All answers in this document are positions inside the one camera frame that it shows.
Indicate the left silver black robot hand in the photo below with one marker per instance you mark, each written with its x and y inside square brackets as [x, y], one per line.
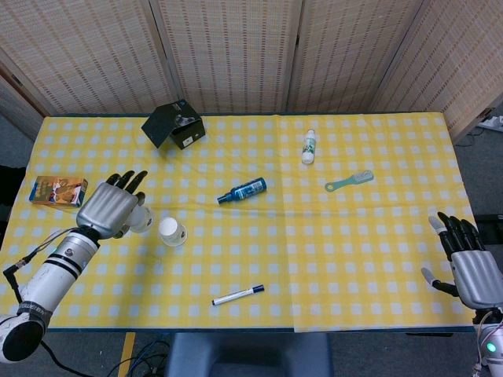
[106, 208]

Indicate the green plastic brush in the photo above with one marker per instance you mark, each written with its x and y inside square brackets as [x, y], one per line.
[351, 180]

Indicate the white marker pen blue cap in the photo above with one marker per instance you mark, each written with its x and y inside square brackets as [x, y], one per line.
[236, 295]

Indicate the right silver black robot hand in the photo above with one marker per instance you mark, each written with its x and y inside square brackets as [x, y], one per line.
[473, 275]

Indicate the black open cardboard box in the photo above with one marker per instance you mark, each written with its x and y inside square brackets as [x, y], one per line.
[184, 129]

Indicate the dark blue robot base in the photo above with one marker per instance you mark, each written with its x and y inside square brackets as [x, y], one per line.
[247, 355]

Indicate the white plastic bottle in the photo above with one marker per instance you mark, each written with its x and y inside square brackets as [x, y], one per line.
[309, 147]

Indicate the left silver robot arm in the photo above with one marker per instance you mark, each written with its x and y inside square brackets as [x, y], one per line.
[51, 282]

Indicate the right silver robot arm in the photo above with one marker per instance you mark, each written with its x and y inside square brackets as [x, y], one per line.
[493, 347]

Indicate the black object beside table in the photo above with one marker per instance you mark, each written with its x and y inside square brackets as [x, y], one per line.
[9, 184]

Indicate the blue spray bottle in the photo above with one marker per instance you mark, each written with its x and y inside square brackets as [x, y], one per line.
[245, 190]

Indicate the orange blue carton box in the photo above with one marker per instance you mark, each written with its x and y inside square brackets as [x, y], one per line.
[59, 190]

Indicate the white power strip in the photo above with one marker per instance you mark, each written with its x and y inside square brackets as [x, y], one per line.
[493, 122]

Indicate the bamboo folding screen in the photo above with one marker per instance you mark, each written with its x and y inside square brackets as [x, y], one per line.
[236, 51]

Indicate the yellow white checkered tablecloth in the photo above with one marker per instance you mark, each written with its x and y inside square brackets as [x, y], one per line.
[353, 255]

